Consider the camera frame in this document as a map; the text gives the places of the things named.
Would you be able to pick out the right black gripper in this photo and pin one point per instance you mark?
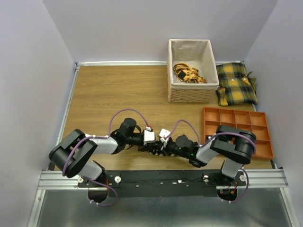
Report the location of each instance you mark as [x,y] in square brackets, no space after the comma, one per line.
[168,141]

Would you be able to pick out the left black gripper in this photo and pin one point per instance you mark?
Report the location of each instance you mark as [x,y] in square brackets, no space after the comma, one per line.
[143,133]

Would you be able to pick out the black floral tie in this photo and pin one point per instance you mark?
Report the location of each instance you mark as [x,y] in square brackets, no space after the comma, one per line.
[154,151]

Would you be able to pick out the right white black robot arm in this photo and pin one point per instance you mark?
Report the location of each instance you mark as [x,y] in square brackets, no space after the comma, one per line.
[238,146]

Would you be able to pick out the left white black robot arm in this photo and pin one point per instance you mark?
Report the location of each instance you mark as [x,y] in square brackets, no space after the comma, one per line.
[72,155]

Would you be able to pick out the wicker basket with liner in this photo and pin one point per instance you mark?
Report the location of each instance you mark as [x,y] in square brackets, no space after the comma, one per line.
[197,53]

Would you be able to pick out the orange patterned tie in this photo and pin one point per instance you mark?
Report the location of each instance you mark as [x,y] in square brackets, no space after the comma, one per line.
[188,74]

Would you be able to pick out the orange compartment tray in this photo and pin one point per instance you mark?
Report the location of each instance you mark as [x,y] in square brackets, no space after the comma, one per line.
[255,122]

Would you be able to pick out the yellow plaid shirt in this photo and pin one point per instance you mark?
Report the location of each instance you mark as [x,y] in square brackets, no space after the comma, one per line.
[236,86]

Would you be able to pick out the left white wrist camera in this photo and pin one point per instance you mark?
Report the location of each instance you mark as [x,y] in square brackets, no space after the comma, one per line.
[149,136]

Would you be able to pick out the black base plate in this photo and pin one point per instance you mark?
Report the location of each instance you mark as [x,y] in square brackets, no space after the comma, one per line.
[171,183]

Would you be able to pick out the aluminium frame rail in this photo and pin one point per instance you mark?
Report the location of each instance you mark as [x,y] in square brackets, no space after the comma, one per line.
[258,178]

